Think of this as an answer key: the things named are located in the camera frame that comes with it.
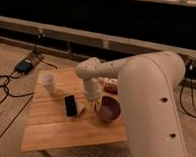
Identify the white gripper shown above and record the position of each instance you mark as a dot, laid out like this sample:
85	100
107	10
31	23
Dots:
92	90

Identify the purple ceramic bowl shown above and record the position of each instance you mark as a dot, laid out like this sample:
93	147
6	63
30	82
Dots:
108	109

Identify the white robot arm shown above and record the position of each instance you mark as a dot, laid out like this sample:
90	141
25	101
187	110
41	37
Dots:
145	87

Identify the black smartphone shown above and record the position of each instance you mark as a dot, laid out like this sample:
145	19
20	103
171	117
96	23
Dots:
70	106

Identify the wooden table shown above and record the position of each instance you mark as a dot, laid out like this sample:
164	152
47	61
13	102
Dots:
48	127

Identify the white paper cup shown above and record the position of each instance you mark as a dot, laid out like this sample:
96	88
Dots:
49	82

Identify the dark power adapter box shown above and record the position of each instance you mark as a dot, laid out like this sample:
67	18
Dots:
24	66

